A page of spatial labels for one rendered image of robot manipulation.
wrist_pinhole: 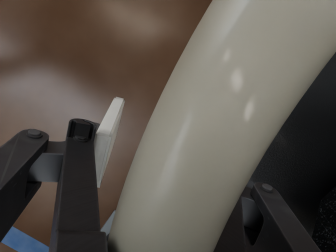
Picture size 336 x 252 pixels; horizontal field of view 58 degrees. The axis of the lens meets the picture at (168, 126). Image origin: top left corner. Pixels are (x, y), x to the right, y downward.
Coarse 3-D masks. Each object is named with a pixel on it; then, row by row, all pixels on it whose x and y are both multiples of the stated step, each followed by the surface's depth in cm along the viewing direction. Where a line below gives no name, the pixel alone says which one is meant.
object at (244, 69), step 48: (240, 0) 6; (288, 0) 6; (192, 48) 7; (240, 48) 6; (288, 48) 6; (192, 96) 6; (240, 96) 6; (288, 96) 6; (144, 144) 7; (192, 144) 6; (240, 144) 6; (144, 192) 7; (192, 192) 7; (240, 192) 7; (144, 240) 7; (192, 240) 7
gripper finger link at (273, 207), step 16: (256, 192) 14; (272, 192) 14; (272, 208) 12; (288, 208) 13; (272, 224) 12; (288, 224) 12; (256, 240) 13; (272, 240) 12; (288, 240) 11; (304, 240) 11
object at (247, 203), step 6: (246, 186) 15; (246, 192) 14; (246, 198) 14; (252, 198) 14; (246, 204) 14; (252, 204) 14; (246, 210) 14; (252, 210) 14; (258, 210) 14; (246, 216) 14; (252, 216) 14; (258, 216) 14; (246, 222) 14; (252, 222) 14; (258, 222) 14; (252, 228) 14; (258, 228) 14
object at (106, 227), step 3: (114, 210) 116; (114, 213) 116; (111, 216) 116; (108, 219) 117; (111, 219) 117; (105, 222) 117; (108, 222) 117; (111, 222) 117; (105, 225) 117; (108, 225) 117; (102, 228) 118; (105, 228) 118; (108, 228) 118; (105, 231) 118; (108, 231) 118
